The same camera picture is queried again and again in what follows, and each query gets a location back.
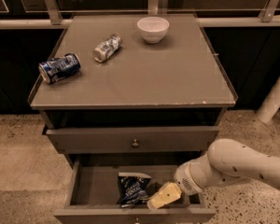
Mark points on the metal window railing frame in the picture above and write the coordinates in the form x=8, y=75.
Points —
x=56, y=20

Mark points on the grey open middle drawer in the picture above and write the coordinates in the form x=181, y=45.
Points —
x=94, y=195

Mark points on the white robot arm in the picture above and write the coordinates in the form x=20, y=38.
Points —
x=226, y=162

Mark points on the blue soda can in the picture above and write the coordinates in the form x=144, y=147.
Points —
x=56, y=69

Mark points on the white pillar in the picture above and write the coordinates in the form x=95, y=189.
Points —
x=271, y=103

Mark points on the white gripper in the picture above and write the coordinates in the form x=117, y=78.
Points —
x=186, y=178

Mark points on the silver soda can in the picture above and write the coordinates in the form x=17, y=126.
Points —
x=107, y=48

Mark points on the round brass drawer knob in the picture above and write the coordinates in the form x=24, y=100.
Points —
x=135, y=143

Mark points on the grey drawer cabinet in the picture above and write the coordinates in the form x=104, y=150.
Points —
x=177, y=82

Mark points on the blue chip bag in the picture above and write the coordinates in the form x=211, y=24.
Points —
x=133, y=188

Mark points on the white ceramic bowl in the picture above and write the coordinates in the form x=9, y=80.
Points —
x=153, y=29

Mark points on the grey top drawer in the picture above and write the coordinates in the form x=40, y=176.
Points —
x=119, y=140

